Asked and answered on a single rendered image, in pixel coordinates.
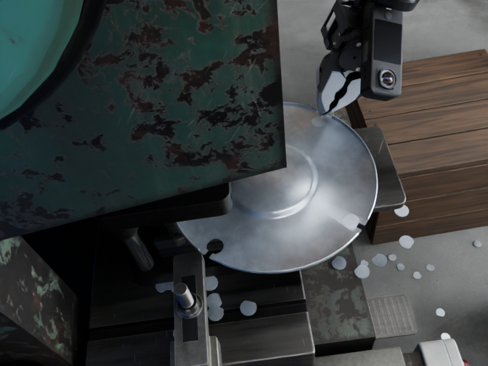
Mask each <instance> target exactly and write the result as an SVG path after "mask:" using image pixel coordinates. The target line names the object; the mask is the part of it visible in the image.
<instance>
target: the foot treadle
mask: <svg viewBox="0 0 488 366"><path fill-rule="evenodd" d="M366 300H367V305H368V308H369V311H370V316H371V320H372V323H373V327H374V331H375V336H376V337H375V340H378V339H384V338H394V337H400V336H411V335H414V334H416V333H417V330H418V329H417V326H416V324H415V319H414V317H413V314H412V310H411V307H410V303H409V300H408V297H407V296H406V295H405V294H396V295H390V296H380V297H375V298H366Z"/></svg>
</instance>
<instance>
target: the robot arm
mask: <svg viewBox="0 0 488 366"><path fill-rule="evenodd" d="M419 1H420V0H348V1H343V0H336V1H335V4H334V5H333V8H332V9H331V11H330V13H329V15H328V17H327V19H326V21H325V22H324V24H323V26H322V28H321V30H320V31H321V33H322V37H323V39H324V40H323V41H324V44H325V47H326V49H327V50H331V52H330V53H328V54H327V55H325V56H324V58H323V59H322V62H321V64H320V65H319V66H318V67H317V70H316V82H317V96H316V103H317V109H318V112H319V114H320V115H328V114H330V113H332V112H334V111H336V110H338V109H340V108H342V107H344V106H346V105H348V104H350V103H351V102H353V101H354V100H355V99H359V98H360V97H361V96H363V97H365V98H368V99H376V100H381V101H389V100H390V99H393V98H396V97H398V96H399V95H400V94H401V92H402V31H403V12H410V11H413V10H414V8H415V7H416V5H417V4H418V2H419ZM342 5H348V6H351V7H347V6H342ZM333 12H334V13H335V19H334V20H333V22H332V24H331V26H330V27H329V29H327V26H326V25H327V23H328V21H329V19H330V18H331V16H332V14H333Z"/></svg>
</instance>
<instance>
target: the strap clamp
mask: <svg viewBox="0 0 488 366"><path fill-rule="evenodd" d="M173 268H174V341H173V342H171V343H170V366H222V364H221V346H220V343H219V341H218V339H217V337H216V336H209V333H208V308H207V295H206V271H205V260H204V258H203V254H202V253H201V252H197V253H188V254H182V255H177V256H174V257H173Z"/></svg>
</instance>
